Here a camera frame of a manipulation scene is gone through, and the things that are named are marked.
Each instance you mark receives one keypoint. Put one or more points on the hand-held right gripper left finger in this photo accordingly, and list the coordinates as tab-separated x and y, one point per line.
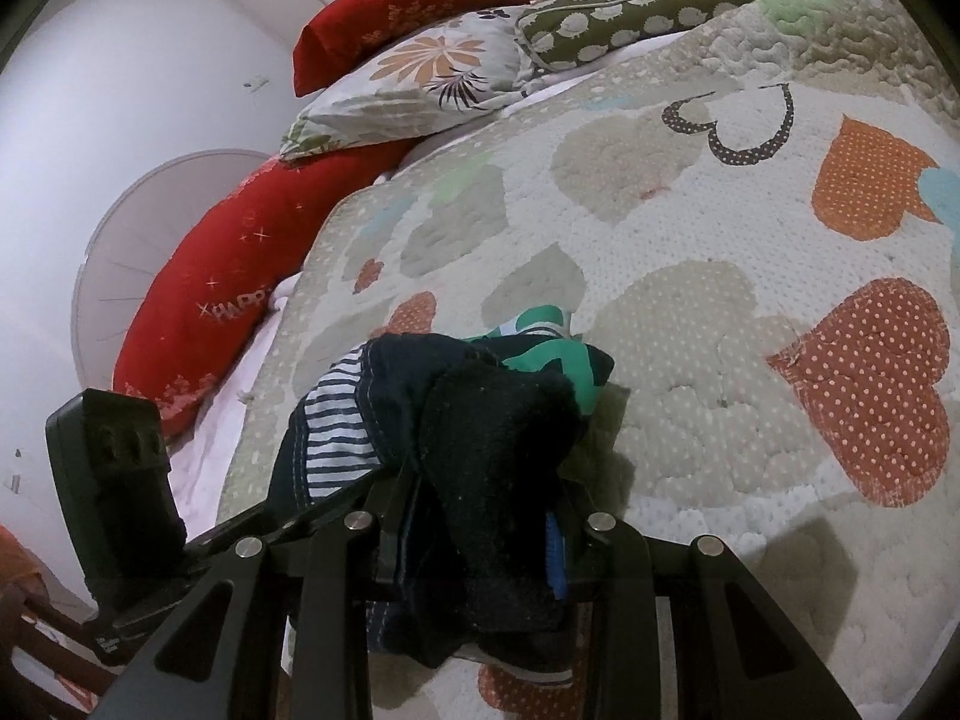
337	615

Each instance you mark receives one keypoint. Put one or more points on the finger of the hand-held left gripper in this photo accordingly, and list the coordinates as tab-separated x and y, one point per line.
225	536

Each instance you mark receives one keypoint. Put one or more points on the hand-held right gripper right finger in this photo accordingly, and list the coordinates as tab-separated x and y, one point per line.
555	574

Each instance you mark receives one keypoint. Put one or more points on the white bed sheet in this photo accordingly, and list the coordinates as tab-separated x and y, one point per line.
217	450

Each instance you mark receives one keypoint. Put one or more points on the wooden chair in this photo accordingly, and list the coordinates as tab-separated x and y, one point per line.
45	637

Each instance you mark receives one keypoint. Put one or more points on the long red pillow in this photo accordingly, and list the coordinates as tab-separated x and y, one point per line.
217	262

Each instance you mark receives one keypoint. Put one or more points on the white round panel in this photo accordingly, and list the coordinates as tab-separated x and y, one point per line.
142	240

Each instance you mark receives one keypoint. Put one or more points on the heart patterned quilt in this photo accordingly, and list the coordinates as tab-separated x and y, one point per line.
675	240

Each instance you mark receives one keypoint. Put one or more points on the floral pillow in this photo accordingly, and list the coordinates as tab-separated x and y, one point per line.
420	75

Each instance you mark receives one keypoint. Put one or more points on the olive polka dot pillow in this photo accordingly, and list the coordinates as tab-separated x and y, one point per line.
637	15

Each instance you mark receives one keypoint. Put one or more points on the small wall fixture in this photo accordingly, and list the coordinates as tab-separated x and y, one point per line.
256	81

